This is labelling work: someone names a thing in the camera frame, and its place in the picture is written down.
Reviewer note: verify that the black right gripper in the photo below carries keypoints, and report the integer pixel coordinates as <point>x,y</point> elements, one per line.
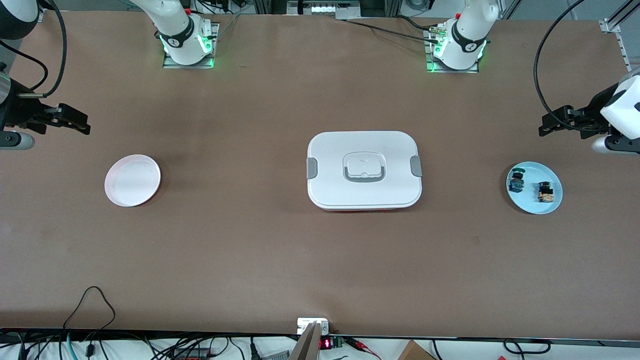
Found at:
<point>19,113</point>

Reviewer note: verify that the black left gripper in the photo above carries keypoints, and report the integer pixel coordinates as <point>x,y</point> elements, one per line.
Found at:
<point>591,113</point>

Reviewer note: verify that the orange push-button switch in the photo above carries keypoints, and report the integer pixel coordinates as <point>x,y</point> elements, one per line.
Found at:
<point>545,194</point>

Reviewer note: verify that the light blue round plate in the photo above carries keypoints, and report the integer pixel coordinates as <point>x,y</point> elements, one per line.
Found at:
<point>532,200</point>

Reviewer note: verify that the pink round plate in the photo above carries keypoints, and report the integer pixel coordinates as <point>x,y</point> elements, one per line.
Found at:
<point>132,181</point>

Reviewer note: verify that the aluminium corner profile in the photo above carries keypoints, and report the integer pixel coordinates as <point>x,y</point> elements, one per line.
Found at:
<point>620,47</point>

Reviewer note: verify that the white lidded plastic container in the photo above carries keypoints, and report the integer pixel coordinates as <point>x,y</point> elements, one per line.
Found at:
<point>365,150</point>

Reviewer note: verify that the black power adapter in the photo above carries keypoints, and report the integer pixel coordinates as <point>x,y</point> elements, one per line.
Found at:
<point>90,349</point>

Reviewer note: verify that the white power strip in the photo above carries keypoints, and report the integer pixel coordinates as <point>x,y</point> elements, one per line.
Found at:
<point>325,8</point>

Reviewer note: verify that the brown cardboard piece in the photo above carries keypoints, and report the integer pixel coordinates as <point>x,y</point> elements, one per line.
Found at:
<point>415,352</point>

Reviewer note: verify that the white socket box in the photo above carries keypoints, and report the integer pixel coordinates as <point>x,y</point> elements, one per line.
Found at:
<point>306,323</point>

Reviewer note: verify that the red digit display board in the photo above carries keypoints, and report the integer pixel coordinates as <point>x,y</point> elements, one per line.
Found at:
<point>326,343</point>

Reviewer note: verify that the aluminium profile bar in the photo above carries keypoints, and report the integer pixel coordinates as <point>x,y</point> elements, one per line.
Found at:
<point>306,345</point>

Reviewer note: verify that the green push-button switch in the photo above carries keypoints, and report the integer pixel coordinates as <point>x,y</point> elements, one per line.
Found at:
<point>516,184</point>

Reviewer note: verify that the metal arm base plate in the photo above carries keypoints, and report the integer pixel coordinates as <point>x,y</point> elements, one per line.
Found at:
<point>215,45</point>
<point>429,50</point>

